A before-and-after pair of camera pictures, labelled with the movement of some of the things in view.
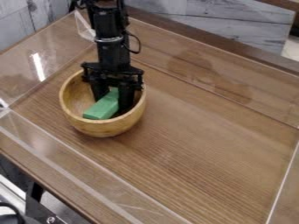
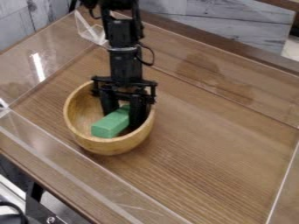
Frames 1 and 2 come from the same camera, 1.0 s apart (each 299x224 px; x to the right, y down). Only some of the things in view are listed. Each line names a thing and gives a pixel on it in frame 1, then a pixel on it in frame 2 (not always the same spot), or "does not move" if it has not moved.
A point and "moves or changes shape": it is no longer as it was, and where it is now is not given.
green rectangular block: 107,107 moves or changes shape
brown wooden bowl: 78,98 -> 84,111
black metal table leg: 38,213 does not move
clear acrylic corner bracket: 86,31 does not move
